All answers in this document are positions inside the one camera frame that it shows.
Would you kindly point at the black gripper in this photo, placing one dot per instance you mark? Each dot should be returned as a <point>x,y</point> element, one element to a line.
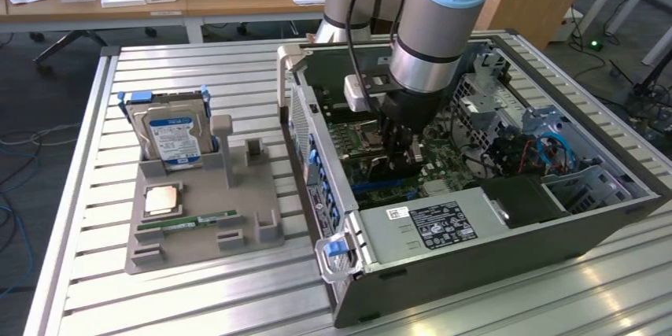
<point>410,109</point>

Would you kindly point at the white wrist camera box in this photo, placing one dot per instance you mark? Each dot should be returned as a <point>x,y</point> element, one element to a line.
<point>356,94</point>

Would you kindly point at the office chair base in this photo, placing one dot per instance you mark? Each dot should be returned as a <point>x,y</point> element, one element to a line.
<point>68,39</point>

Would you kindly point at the CPU socket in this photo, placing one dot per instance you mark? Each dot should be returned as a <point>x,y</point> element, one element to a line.
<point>367,135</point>

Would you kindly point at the perforated metal drive cage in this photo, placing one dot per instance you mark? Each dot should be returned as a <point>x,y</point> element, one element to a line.
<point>588,190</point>

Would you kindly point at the open black PC case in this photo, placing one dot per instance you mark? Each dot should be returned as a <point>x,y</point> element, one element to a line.
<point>472,285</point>

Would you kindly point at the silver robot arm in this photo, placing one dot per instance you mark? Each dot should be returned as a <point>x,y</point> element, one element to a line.
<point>446,9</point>

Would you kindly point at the blue case latch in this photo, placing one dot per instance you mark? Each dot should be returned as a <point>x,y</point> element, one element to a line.
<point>336,249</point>

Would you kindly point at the hard disk in blue carrier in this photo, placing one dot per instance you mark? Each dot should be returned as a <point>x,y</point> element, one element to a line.
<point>168,139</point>

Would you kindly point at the green motherboard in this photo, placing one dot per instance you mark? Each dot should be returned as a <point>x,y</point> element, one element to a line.
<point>446,155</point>

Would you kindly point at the CPU chip with metal lid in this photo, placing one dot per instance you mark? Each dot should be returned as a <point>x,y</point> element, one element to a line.
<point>159,200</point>

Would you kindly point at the white table frame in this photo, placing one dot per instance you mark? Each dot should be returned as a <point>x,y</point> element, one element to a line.
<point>599,1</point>

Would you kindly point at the grey power supply unit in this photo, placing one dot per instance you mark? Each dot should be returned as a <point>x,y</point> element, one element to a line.
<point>388,237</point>

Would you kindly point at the device with green light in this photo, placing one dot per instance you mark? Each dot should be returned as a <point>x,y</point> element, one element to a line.
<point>595,44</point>

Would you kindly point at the green RAM stick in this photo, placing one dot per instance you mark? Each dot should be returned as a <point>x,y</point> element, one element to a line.
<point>179,226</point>

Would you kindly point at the graphics card with metal bracket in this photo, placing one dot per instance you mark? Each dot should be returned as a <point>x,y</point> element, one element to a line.
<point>404,165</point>

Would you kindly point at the grey parts rack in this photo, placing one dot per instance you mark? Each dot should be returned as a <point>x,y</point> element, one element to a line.
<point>204,194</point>

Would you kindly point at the metal disk bay cage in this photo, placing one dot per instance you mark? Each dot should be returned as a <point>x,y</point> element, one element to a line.
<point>486,108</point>

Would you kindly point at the blue expansion slot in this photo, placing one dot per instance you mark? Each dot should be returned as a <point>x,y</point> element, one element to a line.
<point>375,186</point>

